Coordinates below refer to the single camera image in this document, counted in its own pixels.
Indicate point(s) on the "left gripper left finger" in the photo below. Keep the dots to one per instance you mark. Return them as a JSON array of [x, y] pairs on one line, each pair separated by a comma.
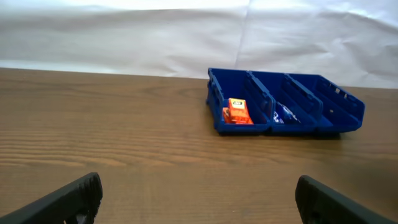
[[68, 202]]

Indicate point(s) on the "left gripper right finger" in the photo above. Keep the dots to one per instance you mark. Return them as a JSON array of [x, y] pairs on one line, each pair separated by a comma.
[[323, 205]]

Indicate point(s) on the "blue candy pack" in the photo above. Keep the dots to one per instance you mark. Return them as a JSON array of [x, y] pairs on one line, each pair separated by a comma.
[[285, 113]]

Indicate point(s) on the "orange candy box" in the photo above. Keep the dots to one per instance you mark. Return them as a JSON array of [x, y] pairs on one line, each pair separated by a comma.
[[225, 115], [237, 110]]

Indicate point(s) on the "blue tray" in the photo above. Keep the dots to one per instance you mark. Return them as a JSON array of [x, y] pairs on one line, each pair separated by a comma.
[[230, 82]]

